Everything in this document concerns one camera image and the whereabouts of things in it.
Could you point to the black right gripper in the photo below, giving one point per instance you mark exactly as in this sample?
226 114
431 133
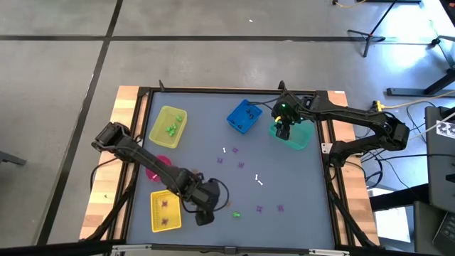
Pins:
286 113

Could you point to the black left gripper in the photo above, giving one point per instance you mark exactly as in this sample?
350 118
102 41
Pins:
200 195

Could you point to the purple plastic spider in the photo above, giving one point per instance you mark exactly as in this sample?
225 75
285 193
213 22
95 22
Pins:
259 208
241 165
220 160
281 208
235 150
164 222
164 203

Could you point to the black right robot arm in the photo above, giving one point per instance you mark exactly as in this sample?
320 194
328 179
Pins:
355 113

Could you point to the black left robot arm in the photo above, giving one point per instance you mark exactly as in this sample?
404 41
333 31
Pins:
142 156

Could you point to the teal translucent plastic bin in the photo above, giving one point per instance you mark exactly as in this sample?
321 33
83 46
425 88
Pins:
302 137

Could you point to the yellow perforated plastic basket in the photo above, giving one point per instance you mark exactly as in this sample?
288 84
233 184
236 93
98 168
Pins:
174 213

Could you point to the blue plastic bin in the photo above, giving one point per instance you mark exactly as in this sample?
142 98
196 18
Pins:
234 119

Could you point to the wooden table side board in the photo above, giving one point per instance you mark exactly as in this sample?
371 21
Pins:
345 121
106 199

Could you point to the pink round plastic bowl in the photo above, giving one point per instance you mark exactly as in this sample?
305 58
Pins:
164 160

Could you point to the yellow translucent plastic bin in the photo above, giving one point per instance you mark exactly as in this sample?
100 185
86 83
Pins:
160 137

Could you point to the yellow power strip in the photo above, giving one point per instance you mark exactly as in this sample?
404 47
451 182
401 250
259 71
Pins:
377 105

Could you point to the black tripod stand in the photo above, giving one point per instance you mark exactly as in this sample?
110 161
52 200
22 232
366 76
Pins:
369 37

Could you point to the black stand base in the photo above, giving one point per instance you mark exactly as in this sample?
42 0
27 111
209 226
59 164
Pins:
409 91

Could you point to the grey desk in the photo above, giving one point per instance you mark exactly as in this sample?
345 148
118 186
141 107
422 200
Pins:
440 160

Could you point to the black white marker tag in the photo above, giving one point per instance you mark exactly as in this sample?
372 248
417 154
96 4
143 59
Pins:
447 128

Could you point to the grey case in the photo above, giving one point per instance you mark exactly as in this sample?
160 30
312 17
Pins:
424 227

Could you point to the black keyboard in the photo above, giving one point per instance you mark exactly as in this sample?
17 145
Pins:
446 231

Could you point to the grey chair leg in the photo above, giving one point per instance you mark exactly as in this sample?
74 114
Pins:
12 159

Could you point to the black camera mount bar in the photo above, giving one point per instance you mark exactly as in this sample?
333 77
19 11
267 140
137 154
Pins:
227 250

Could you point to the white metal bracket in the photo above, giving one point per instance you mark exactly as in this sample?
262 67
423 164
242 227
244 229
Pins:
326 148

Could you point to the black table frame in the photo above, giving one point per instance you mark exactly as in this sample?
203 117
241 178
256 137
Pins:
231 90

